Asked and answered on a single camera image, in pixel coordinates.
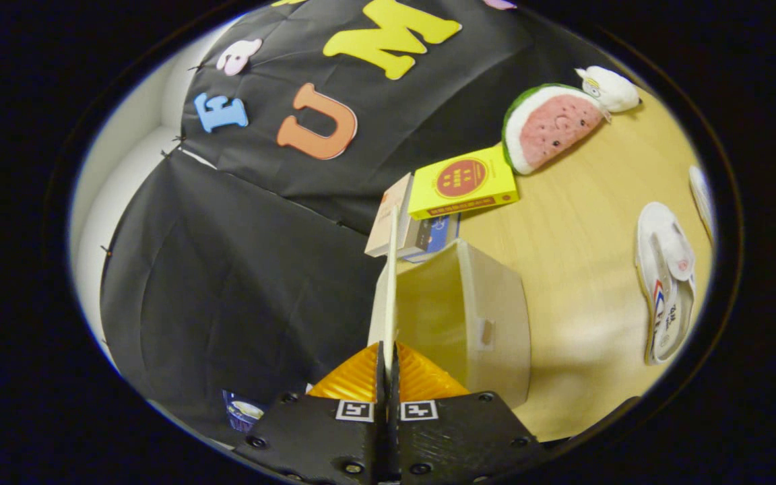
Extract dark blue printed package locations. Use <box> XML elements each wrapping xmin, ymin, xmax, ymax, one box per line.
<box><xmin>223</xmin><ymin>389</ymin><xmax>269</xmax><ymax>433</ymax></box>

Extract white canvas shoe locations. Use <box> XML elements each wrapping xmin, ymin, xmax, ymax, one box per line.
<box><xmin>688</xmin><ymin>165</ymin><xmax>715</xmax><ymax>243</ymax></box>
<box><xmin>634</xmin><ymin>201</ymin><xmax>699</xmax><ymax>366</ymax></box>

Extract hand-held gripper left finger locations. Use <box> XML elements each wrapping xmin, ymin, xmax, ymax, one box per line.
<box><xmin>233</xmin><ymin>342</ymin><xmax>389</xmax><ymax>485</ymax></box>

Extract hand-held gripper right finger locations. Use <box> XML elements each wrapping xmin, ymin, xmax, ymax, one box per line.
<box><xmin>390</xmin><ymin>342</ymin><xmax>552</xmax><ymax>485</ymax></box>

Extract yellow book with red circle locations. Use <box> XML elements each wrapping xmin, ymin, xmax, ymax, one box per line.
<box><xmin>407</xmin><ymin>143</ymin><xmax>520</xmax><ymax>220</ymax></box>

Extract white plush toy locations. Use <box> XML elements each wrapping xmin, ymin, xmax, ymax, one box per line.
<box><xmin>575</xmin><ymin>65</ymin><xmax>643</xmax><ymax>114</ymax></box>

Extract watermelon slice plush toy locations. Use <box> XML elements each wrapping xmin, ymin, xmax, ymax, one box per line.
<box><xmin>501</xmin><ymin>83</ymin><xmax>612</xmax><ymax>176</ymax></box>

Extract beige storage box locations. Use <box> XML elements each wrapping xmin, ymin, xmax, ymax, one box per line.
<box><xmin>366</xmin><ymin>205</ymin><xmax>532</xmax><ymax>410</ymax></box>

